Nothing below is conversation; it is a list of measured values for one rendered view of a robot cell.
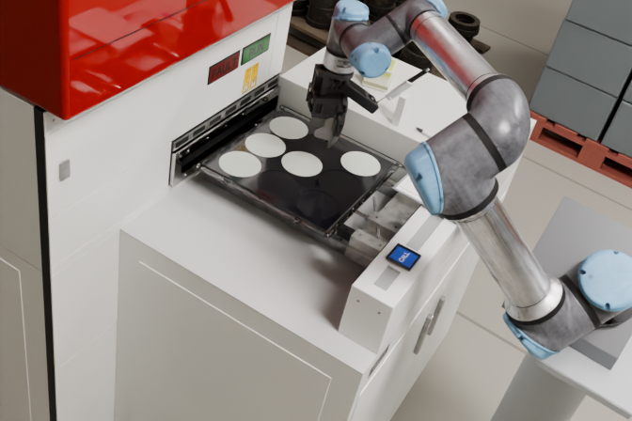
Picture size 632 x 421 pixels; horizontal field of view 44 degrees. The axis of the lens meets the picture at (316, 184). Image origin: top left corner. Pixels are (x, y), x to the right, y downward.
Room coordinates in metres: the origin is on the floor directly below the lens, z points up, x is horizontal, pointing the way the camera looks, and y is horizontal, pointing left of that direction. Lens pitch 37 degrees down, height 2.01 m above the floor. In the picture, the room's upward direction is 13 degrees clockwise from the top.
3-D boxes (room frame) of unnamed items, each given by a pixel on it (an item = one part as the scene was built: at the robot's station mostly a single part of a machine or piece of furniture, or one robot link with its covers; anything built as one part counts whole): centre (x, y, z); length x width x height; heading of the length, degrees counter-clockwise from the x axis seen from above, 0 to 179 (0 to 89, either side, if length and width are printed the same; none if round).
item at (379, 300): (1.32, -0.26, 0.89); 0.55 x 0.09 x 0.14; 157
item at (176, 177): (1.60, 0.24, 0.89); 0.44 x 0.02 x 0.10; 157
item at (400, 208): (1.44, -0.21, 0.87); 0.36 x 0.08 x 0.03; 157
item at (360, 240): (1.29, -0.14, 0.89); 0.08 x 0.03 x 0.03; 67
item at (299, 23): (4.02, -0.12, 0.21); 1.14 x 0.82 x 0.41; 64
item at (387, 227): (1.37, -0.17, 0.89); 0.08 x 0.03 x 0.03; 67
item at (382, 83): (1.88, -0.10, 1.00); 0.07 x 0.07 x 0.07; 82
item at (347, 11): (1.54, 0.01, 1.27); 0.09 x 0.08 x 0.11; 28
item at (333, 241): (1.39, 0.04, 0.84); 0.50 x 0.02 x 0.03; 67
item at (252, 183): (1.53, 0.04, 0.90); 0.34 x 0.34 x 0.01; 67
